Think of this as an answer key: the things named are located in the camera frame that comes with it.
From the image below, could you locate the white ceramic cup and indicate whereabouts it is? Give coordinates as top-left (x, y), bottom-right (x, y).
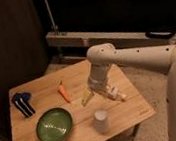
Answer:
top-left (93, 109), bottom-right (109, 133)

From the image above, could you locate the grey case with handle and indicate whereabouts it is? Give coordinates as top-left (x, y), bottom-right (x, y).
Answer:
top-left (45, 31), bottom-right (176, 48)

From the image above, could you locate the orange toy carrot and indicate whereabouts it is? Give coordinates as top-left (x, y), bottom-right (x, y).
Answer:
top-left (58, 82), bottom-right (71, 103)

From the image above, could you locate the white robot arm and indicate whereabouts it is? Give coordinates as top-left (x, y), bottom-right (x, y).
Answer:
top-left (86, 43), bottom-right (176, 141)

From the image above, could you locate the wooden folding table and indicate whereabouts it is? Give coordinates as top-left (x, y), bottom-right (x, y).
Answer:
top-left (9, 60), bottom-right (154, 141)

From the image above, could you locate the metal stand pole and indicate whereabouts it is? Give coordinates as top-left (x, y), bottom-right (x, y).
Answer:
top-left (44, 0), bottom-right (59, 35)

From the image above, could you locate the green ceramic bowl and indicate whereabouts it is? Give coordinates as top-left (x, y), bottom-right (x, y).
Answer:
top-left (35, 107), bottom-right (74, 141)

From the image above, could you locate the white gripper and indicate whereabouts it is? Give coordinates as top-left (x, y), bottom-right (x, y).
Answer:
top-left (77, 73), bottom-right (116, 107)

